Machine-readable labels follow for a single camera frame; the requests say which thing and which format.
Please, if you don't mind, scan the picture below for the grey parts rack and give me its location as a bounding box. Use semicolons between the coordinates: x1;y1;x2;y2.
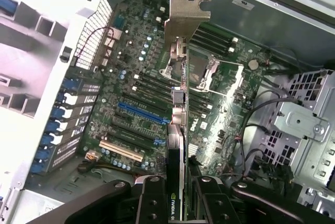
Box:
0;0;72;120

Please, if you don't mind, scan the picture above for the black braided power cable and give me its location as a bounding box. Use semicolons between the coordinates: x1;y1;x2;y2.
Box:
77;160;110;176

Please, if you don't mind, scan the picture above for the red black twisted wire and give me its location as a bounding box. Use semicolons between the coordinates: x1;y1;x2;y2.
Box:
75;26;116;60

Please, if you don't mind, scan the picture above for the white PCI slot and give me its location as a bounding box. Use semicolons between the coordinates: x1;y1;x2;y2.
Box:
98;139;144;163

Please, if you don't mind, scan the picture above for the metal drive cage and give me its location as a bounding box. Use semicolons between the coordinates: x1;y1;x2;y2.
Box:
259;69;335;191

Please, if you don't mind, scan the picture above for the blue expansion slot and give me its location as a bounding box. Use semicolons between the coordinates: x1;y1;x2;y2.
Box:
117;102;169;126

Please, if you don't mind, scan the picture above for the open black PC case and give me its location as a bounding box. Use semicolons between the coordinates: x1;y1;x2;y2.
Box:
0;0;335;224

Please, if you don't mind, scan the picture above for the CPU socket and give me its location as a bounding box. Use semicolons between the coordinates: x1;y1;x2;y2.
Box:
159;48;221;92

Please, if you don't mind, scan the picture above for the white power connector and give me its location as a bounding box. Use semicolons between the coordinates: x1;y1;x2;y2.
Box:
85;149;102;163

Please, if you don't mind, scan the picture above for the blue slot latch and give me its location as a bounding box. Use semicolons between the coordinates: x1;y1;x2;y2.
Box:
31;150;54;175
47;119;68;137
62;77;86;92
51;105;73;120
58;91;79;106
41;135;62;154

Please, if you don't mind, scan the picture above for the white case wall sticker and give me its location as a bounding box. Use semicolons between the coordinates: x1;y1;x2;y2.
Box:
232;0;256;9

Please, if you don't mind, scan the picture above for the green motherboard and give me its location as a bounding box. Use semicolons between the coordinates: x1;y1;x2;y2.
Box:
78;1;268;181

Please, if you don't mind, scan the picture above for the hard disk with blue carrier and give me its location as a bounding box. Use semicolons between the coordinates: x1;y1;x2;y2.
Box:
0;0;18;18

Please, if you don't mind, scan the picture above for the coin battery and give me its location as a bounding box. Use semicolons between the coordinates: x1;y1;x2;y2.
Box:
247;59;260;71

